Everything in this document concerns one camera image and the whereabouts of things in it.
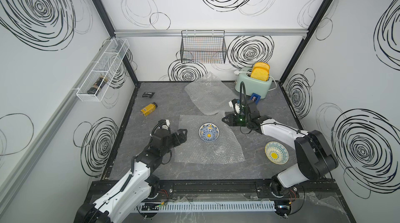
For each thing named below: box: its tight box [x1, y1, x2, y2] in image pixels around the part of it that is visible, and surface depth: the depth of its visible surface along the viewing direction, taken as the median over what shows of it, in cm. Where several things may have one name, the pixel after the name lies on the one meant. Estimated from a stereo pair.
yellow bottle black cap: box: [140, 102, 158, 117], surface depth 103 cm
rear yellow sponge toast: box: [254, 62, 271, 71], surface depth 101 cm
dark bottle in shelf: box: [86, 76, 109, 96], surface depth 68 cm
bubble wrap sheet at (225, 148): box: [174, 111, 246, 164], surface depth 88 cm
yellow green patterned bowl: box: [264, 141, 290, 165], surface depth 86 cm
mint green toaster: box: [234, 67, 273, 99], surface depth 106 cm
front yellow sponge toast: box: [250, 67, 269, 82], surface depth 101 cm
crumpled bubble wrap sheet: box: [184, 71, 239, 116], surface depth 114 cm
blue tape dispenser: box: [250, 92, 261, 105], surface depth 104 cm
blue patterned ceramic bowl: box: [198, 122, 220, 142], surface depth 93 cm
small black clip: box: [142, 91, 155, 99], surface depth 114 cm
